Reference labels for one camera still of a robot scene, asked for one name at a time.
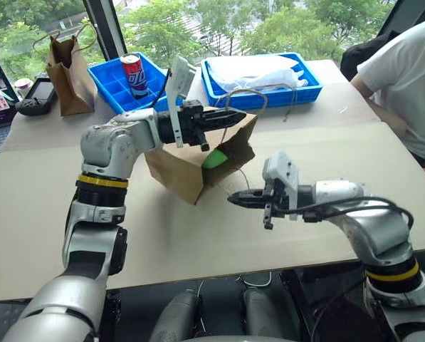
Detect black window frame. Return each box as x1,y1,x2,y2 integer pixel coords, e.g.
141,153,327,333
377,0,425,37

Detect white plastic bag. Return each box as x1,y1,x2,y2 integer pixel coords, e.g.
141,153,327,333
206,54,310,92

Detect red cola can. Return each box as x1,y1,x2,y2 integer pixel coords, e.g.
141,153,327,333
120,53,150,100

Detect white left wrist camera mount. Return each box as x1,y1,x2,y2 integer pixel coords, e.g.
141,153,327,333
164,54,196,149

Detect white cable under table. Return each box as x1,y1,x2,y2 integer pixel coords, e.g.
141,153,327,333
243,271,273,288

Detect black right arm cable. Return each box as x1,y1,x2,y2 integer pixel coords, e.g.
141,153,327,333
286,196,415,229

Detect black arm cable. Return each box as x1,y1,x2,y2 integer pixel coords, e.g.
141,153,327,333
150,68,173,110
286,196,415,229

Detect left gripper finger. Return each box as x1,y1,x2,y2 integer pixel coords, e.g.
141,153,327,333
201,108,248,123
203,119,243,133

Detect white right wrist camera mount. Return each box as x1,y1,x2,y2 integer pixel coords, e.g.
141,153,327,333
261,150,301,222

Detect black window pillar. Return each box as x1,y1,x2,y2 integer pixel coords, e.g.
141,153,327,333
81,0,128,62

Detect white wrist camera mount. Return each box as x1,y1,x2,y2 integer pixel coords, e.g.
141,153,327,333
261,150,301,222
164,54,196,149

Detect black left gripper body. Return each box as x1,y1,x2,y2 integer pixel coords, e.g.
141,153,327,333
178,100,211,152

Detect blue plastic crate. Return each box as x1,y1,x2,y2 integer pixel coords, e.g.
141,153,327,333
200,52,324,109

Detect green plush toy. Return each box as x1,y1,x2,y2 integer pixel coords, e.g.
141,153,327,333
201,149,230,170

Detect grey rounded robot leg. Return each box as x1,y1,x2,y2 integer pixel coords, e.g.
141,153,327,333
241,286,301,342
149,288,203,342

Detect blue compartment tray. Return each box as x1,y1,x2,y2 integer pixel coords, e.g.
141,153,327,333
87,51,185,115

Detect brown paper bag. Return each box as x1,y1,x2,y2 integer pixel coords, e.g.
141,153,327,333
31,23,98,118
144,88,270,206

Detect loose twine string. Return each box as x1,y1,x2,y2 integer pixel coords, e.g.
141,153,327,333
283,82,300,123

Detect person in white t-shirt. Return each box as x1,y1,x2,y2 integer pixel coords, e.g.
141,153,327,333
350,17,425,187

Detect white lidded cup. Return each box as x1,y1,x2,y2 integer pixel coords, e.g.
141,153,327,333
14,78,34,100

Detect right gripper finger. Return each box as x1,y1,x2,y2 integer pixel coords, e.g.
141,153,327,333
226,195,267,210
233,189,267,200

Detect black handheld controller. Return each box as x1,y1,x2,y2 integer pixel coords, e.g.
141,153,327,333
15,72,58,117

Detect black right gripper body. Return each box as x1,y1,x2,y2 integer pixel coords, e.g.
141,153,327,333
261,180,288,231

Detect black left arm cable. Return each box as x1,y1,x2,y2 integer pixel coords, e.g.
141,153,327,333
150,68,173,110

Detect upright brown paper bag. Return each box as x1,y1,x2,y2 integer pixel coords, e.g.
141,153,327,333
31,23,98,118

